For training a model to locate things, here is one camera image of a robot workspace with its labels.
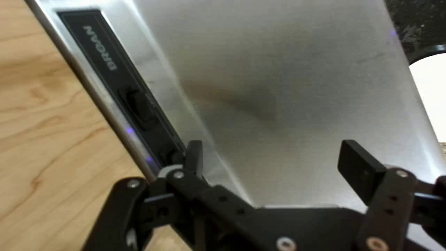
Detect wooden upper cabinets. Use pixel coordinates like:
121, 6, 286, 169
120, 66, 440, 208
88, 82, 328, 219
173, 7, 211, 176
0, 0, 139, 251

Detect black hood switch panel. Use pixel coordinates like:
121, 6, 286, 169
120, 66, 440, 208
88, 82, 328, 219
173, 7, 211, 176
57, 10, 184, 167

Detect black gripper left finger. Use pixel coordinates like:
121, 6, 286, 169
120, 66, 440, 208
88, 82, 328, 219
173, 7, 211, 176
82, 141, 259, 251

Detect stainless steel range hood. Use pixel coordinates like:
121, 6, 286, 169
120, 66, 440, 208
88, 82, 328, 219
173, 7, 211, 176
27, 0, 445, 208

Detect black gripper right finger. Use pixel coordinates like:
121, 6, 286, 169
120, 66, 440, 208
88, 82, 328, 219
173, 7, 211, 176
337, 140, 446, 251

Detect white ceramic pot with lid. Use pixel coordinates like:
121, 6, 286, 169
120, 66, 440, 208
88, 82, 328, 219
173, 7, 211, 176
408, 45, 446, 142

